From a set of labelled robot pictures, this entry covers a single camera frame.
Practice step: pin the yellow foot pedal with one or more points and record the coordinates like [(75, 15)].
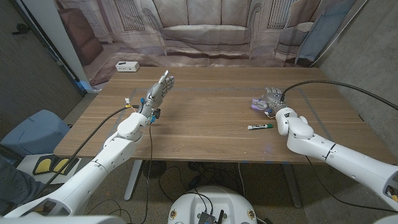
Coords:
[(42, 165), (63, 165)]

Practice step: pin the black round floor fan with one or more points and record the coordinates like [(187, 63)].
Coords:
[(154, 169)]

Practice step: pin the white robot torso base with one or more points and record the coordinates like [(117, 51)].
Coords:
[(189, 205)]

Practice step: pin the white marker with green cap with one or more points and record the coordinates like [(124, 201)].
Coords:
[(258, 126)]

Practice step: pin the white table leg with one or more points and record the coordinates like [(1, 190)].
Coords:
[(292, 186), (133, 180)]

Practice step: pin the printed sofa room backdrop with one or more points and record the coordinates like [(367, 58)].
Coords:
[(205, 34)]

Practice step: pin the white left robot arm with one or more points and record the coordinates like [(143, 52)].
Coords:
[(109, 155)]

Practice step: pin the purple sticky note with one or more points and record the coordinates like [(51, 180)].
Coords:
[(255, 107)]

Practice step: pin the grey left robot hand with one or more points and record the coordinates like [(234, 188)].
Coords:
[(157, 92)]

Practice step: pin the person in dark grey clothing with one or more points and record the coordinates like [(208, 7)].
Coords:
[(15, 186)]

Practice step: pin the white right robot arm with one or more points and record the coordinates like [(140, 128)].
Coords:
[(348, 158)]

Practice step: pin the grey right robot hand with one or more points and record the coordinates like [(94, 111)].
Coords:
[(273, 99)]

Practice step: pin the small white electronics box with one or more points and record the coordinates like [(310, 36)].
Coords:
[(127, 66)]

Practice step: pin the blue upholstered chair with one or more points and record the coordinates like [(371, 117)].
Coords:
[(34, 133)]

